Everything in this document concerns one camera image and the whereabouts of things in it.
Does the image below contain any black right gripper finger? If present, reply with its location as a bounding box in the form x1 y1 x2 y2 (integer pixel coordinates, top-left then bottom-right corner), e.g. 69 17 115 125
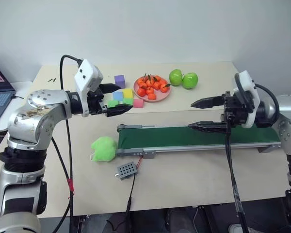
187 121 230 133
190 95 228 109

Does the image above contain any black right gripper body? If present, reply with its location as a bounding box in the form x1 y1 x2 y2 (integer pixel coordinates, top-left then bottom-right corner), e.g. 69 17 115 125
220 90 254 127

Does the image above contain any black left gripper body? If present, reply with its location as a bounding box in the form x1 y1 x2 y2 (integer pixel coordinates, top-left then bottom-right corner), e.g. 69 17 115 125
86 84 110 116

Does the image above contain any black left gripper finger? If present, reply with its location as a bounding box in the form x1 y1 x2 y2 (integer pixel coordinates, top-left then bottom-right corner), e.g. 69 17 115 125
99 83 122 95
105 104 134 118

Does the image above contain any green conveyor belt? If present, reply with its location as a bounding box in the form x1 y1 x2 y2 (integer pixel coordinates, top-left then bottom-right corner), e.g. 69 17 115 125
116 123 282 160

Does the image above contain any small grey control box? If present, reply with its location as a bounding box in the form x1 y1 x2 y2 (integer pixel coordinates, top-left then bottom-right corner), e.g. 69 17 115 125
115 162 139 182

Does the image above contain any purple foam cube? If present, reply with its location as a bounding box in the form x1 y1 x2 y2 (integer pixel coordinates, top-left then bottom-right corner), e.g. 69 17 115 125
114 74 126 89

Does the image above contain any pink plate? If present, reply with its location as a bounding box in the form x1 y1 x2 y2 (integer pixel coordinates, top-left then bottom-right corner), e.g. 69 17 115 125
133 76 172 103

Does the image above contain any green apple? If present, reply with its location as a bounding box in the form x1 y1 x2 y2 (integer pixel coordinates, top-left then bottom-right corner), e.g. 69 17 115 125
169 68 184 86
182 72 199 91

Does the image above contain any green plush toy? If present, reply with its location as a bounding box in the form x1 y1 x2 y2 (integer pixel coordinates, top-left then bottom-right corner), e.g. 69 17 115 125
90 136 119 163

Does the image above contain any dark laptop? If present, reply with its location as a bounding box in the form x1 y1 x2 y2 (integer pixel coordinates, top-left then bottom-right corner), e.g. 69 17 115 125
0 57 16 125

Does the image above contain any white shoe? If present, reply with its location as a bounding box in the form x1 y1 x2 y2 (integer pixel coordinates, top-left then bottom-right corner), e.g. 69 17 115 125
228 223 246 233

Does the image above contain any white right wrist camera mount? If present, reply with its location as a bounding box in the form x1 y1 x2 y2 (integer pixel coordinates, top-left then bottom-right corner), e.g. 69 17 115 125
233 70 260 129

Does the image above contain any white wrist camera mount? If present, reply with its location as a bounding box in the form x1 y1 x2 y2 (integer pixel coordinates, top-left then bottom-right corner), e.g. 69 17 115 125
74 59 104 118
233 70 260 129

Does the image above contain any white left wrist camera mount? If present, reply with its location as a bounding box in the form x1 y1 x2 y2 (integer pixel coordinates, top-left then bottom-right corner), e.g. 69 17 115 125
74 59 104 118

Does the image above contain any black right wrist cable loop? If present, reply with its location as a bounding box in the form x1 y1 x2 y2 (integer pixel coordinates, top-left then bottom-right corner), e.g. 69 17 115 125
233 72 281 121

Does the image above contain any black hanging right gripper cable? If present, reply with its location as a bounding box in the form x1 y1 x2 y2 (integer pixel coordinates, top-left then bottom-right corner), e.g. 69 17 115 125
224 121 249 233

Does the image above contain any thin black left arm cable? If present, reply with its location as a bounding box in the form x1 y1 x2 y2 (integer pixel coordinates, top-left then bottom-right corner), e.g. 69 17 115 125
50 136 71 182

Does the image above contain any black control box cable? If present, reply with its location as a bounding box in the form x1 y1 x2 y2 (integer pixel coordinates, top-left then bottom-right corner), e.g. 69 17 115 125
124 172 137 220

